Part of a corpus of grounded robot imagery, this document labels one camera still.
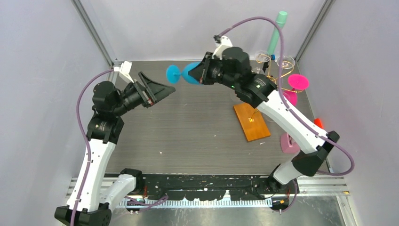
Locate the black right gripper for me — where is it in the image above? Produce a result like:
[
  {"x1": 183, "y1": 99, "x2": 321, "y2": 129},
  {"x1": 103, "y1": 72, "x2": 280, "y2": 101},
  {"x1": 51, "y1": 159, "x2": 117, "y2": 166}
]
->
[{"x1": 188, "y1": 52, "x2": 238, "y2": 91}]

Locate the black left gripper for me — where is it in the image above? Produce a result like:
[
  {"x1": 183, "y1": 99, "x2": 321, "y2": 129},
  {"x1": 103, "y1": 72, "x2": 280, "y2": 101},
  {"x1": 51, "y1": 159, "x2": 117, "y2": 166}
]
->
[{"x1": 112, "y1": 72, "x2": 175, "y2": 117}]

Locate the blue plastic wine glass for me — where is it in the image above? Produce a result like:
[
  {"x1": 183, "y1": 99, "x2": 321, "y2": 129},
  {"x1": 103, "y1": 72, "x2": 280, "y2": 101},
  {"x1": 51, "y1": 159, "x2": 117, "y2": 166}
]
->
[{"x1": 166, "y1": 62, "x2": 200, "y2": 85}]

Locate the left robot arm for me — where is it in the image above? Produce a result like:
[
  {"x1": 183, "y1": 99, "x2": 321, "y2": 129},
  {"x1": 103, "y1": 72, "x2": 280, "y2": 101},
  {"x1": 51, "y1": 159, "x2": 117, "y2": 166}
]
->
[{"x1": 54, "y1": 72, "x2": 175, "y2": 226}]

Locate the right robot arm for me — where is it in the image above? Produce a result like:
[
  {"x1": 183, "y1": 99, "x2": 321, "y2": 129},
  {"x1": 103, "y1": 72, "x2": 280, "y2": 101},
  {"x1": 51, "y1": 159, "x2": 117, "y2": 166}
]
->
[{"x1": 183, "y1": 47, "x2": 340, "y2": 193}]

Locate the clear wine glass back left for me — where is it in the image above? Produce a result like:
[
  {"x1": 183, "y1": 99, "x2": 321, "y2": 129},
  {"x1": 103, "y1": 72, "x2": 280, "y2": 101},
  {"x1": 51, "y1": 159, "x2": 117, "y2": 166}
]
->
[{"x1": 254, "y1": 50, "x2": 269, "y2": 73}]

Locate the clear wine glass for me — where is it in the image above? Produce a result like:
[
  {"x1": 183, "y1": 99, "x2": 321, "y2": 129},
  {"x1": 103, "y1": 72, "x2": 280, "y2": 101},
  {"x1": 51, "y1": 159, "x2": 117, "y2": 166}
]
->
[
  {"x1": 254, "y1": 50, "x2": 269, "y2": 73},
  {"x1": 275, "y1": 56, "x2": 296, "y2": 77}
]

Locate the orange wooden rack base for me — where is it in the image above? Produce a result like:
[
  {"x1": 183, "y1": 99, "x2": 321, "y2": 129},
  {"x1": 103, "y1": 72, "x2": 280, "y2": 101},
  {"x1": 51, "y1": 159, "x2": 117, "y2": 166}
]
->
[{"x1": 233, "y1": 103, "x2": 271, "y2": 142}]

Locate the clear wine glass back right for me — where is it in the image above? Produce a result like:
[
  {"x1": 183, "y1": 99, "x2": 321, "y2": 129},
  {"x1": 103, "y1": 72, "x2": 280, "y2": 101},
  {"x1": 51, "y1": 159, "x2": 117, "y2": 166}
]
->
[{"x1": 275, "y1": 56, "x2": 296, "y2": 77}]

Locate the pink plastic wine glass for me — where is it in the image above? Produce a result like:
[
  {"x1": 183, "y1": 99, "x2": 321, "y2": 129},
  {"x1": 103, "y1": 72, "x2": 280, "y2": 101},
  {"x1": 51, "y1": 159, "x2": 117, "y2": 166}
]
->
[{"x1": 283, "y1": 74, "x2": 309, "y2": 106}]

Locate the mint green tube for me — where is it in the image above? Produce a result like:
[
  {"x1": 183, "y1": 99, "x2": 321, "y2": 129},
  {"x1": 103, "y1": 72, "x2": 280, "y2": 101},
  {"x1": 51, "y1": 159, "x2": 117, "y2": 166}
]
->
[{"x1": 267, "y1": 11, "x2": 288, "y2": 56}]

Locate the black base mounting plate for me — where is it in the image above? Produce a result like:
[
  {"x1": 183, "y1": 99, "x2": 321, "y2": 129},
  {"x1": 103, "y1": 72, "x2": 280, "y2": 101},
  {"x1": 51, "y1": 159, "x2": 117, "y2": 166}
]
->
[{"x1": 99, "y1": 173, "x2": 300, "y2": 202}]

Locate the red small object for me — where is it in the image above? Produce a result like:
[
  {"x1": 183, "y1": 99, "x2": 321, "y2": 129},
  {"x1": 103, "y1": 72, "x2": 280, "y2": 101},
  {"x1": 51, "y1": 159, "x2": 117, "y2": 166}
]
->
[{"x1": 314, "y1": 118, "x2": 324, "y2": 129}]

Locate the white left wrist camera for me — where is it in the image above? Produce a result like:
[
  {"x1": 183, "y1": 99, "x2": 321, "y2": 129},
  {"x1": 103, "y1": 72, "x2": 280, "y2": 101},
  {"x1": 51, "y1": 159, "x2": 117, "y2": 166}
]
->
[{"x1": 113, "y1": 61, "x2": 135, "y2": 83}]

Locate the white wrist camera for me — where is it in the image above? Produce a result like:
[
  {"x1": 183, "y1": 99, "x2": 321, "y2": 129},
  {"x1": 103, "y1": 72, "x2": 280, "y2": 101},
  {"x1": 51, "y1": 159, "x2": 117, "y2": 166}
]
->
[
  {"x1": 113, "y1": 61, "x2": 135, "y2": 83},
  {"x1": 212, "y1": 35, "x2": 233, "y2": 59}
]

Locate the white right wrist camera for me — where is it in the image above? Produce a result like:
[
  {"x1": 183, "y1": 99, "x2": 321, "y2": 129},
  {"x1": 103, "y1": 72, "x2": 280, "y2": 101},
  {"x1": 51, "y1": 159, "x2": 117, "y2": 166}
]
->
[{"x1": 212, "y1": 35, "x2": 233, "y2": 59}]

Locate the gold wire glass rack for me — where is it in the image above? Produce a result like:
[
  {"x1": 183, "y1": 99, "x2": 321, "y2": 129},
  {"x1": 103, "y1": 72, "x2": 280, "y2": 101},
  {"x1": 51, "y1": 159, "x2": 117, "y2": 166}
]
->
[{"x1": 249, "y1": 53, "x2": 304, "y2": 123}]

